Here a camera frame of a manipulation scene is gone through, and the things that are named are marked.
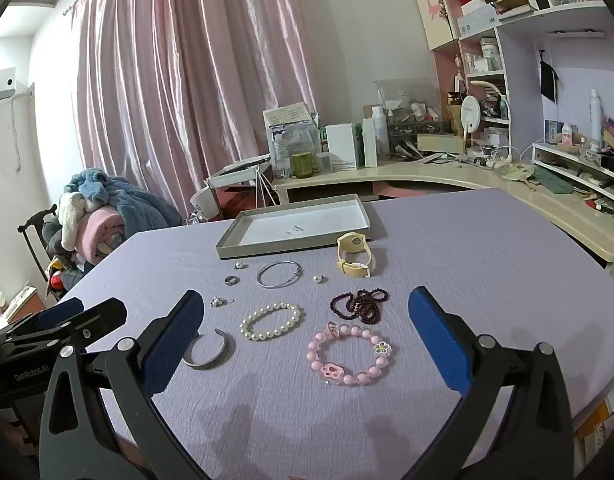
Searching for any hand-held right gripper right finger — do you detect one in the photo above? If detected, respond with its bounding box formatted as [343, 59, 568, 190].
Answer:
[402, 286, 577, 480]

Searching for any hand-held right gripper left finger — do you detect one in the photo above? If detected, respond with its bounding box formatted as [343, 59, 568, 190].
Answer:
[39, 289, 223, 480]

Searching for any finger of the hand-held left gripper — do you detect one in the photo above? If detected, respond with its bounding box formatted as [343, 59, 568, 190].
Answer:
[0, 297, 85, 343]
[7, 298, 128, 361]

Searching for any silver cuff bracelet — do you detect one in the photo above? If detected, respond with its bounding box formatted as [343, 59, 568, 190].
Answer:
[182, 328, 235, 372]

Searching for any white pearl bracelet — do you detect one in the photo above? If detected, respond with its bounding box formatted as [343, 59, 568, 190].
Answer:
[239, 302, 302, 342]

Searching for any dark red bead necklace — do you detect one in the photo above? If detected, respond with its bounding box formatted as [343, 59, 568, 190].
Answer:
[329, 287, 390, 322]

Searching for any yellow wrist watch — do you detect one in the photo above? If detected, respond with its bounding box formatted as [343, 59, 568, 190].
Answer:
[335, 231, 377, 279]

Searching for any pink bead bracelet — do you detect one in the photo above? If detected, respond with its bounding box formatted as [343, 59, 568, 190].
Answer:
[306, 322, 392, 387]

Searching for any thin silver bangle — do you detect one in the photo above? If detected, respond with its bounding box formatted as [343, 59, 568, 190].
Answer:
[257, 260, 303, 289]

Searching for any grey cardboard tray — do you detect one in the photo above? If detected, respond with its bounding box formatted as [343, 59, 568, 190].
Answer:
[216, 193, 373, 261]

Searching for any black chair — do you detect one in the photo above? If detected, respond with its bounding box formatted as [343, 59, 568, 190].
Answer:
[18, 205, 60, 283]

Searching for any pink blanket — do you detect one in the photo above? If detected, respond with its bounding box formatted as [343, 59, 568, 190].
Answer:
[62, 210, 126, 267]

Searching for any purple tablecloth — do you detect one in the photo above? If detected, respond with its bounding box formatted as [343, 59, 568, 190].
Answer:
[52, 187, 614, 480]

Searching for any blue fluffy robe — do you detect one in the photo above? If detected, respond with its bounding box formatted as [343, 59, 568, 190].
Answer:
[64, 169, 183, 241]

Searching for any red box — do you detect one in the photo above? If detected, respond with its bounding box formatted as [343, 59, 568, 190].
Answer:
[221, 187, 260, 221]

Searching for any cream curved desk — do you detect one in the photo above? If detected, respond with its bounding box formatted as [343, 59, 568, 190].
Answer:
[272, 160, 614, 273]

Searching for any green paper fan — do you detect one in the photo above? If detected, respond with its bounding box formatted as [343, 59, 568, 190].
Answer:
[500, 162, 538, 191]

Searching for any beige flat box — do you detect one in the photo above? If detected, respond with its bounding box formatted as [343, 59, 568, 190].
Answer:
[417, 134, 465, 153]

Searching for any green cloth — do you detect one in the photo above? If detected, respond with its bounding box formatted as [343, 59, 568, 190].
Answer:
[530, 165, 573, 195]

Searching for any tall white box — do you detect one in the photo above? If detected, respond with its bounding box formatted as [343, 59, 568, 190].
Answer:
[362, 118, 379, 168]

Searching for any green box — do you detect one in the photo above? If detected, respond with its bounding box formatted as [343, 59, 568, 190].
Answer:
[352, 122, 365, 168]

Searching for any clear small bottle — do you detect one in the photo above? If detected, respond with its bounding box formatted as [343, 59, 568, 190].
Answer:
[274, 140, 293, 178]

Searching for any white spray bottle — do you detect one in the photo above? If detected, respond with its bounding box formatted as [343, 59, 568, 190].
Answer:
[371, 106, 390, 156]

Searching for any green jar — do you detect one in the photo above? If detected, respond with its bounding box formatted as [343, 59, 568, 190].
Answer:
[292, 152, 314, 180]

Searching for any white desk riser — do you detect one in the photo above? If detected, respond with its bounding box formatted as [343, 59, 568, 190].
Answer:
[532, 142, 614, 211]

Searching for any round white mirror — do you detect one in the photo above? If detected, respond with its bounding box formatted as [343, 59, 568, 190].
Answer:
[459, 95, 483, 151]

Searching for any clear acrylic organizer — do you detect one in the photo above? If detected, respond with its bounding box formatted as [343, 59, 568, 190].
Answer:
[374, 78, 445, 137]

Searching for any pink curtain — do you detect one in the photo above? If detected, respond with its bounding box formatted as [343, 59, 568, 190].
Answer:
[69, 0, 338, 213]

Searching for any white desk lamp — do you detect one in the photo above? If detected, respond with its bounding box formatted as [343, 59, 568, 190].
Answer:
[470, 80, 520, 163]

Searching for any white tall bottle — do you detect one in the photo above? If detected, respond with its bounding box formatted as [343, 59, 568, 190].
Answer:
[588, 89, 603, 151]

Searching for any black pouch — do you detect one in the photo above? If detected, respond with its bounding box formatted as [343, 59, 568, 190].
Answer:
[540, 50, 559, 103]

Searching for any white cabinet with cat print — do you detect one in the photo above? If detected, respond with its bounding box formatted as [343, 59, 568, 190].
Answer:
[407, 0, 460, 52]

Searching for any white shelf unit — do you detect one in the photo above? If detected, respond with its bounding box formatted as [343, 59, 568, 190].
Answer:
[442, 0, 610, 126]

